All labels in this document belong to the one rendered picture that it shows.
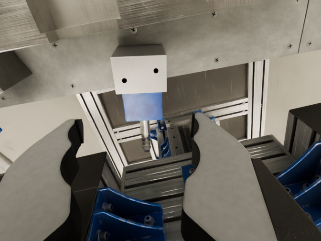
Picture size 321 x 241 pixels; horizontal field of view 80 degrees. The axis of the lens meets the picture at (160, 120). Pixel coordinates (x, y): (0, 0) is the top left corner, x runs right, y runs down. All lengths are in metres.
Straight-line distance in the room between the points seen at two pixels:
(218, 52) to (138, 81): 0.11
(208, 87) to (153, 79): 0.75
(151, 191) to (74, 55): 0.29
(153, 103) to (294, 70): 1.20
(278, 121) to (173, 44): 1.31
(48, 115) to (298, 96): 1.52
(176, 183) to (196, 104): 0.59
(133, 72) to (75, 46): 0.09
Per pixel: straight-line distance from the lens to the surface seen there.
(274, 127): 1.51
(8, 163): 0.28
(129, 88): 0.19
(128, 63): 0.18
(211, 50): 0.25
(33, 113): 1.35
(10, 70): 0.25
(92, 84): 0.25
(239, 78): 0.96
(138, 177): 0.45
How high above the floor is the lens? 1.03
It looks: 59 degrees down
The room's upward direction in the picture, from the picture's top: 172 degrees clockwise
